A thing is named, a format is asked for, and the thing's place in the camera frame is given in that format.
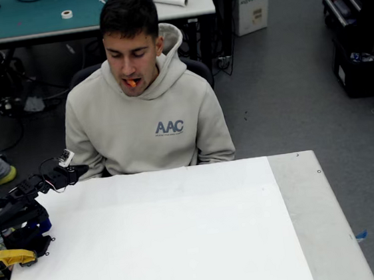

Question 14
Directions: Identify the man in beige hoodie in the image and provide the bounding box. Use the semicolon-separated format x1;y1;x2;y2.
50;0;238;182

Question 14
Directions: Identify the white plastic bag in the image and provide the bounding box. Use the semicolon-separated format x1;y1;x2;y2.
23;94;46;114

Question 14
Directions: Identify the yellow bar clamp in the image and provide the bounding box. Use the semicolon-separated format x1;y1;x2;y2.
0;245;41;280

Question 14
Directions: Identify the black office chair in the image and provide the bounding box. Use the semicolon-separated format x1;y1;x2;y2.
58;52;224;182

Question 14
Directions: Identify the large white paper sheet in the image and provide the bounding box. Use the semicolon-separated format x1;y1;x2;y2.
0;152;316;280

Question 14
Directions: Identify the green cutting mat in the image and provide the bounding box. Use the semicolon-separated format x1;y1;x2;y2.
0;0;152;41

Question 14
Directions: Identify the grey work table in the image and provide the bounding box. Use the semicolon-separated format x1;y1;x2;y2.
0;0;231;170

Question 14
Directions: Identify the white cardboard box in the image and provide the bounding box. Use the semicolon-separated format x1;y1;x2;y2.
232;0;276;38

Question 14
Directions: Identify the blue tape scrap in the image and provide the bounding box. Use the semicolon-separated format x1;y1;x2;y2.
354;229;369;243

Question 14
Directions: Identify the black storage bin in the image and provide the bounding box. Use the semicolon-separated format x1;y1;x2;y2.
329;33;374;101

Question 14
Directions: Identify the white red servo wire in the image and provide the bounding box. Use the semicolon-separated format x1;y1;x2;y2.
45;177;67;196

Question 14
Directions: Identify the white wrist camera board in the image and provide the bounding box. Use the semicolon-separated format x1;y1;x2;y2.
57;147;77;169

